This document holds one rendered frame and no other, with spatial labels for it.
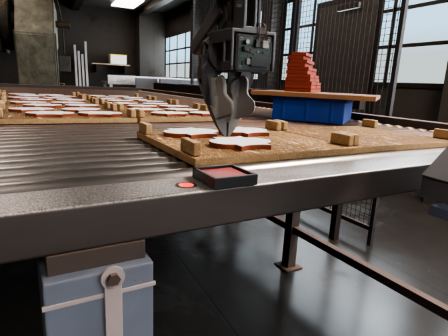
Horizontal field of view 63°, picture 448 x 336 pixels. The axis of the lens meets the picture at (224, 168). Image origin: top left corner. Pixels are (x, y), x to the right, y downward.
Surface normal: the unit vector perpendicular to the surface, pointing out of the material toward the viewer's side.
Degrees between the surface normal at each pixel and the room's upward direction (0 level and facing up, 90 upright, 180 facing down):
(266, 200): 90
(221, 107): 94
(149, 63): 90
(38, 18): 64
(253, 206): 90
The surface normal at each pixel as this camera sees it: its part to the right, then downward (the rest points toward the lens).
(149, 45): 0.43, 0.22
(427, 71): -0.90, 0.06
